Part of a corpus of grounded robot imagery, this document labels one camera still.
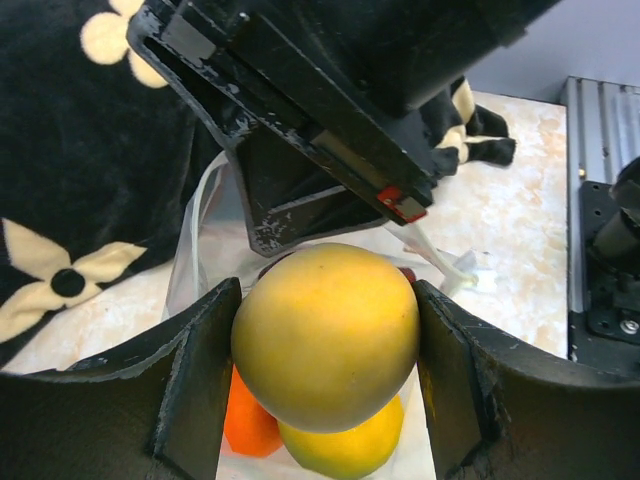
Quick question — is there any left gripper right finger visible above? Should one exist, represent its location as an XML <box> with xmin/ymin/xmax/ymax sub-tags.
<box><xmin>412</xmin><ymin>281</ymin><xmax>639</xmax><ymax>479</ymax></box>

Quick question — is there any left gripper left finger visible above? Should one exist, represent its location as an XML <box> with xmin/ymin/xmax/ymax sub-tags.
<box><xmin>1</xmin><ymin>306</ymin><xmax>231</xmax><ymax>479</ymax></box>

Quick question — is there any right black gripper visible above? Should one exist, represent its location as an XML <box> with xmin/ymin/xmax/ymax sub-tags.
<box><xmin>127</xmin><ymin>1</ymin><xmax>551</xmax><ymax>257</ymax></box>

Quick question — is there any clear dotted zip bag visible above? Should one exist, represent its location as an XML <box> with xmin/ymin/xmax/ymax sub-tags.
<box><xmin>165</xmin><ymin>153</ymin><xmax>493</xmax><ymax>479</ymax></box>

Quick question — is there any orange fruit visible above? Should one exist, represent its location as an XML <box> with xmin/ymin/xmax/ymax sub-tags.
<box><xmin>224</xmin><ymin>367</ymin><xmax>283</xmax><ymax>458</ymax></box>

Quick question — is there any green yellow mango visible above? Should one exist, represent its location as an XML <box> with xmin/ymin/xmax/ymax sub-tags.
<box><xmin>231</xmin><ymin>243</ymin><xmax>420</xmax><ymax>433</ymax></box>

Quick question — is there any red apple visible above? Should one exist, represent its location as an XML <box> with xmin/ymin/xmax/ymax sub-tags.
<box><xmin>399</xmin><ymin>267</ymin><xmax>417</xmax><ymax>284</ymax></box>

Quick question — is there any yellow lemon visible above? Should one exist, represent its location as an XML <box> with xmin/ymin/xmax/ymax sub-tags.
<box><xmin>278</xmin><ymin>395</ymin><xmax>405</xmax><ymax>479</ymax></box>

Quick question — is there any black floral pillow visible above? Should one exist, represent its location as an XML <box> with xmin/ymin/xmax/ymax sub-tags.
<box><xmin>1</xmin><ymin>1</ymin><xmax>515</xmax><ymax>363</ymax></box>

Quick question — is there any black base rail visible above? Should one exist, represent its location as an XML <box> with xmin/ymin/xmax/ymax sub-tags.
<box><xmin>568</xmin><ymin>159</ymin><xmax>639</xmax><ymax>379</ymax></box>

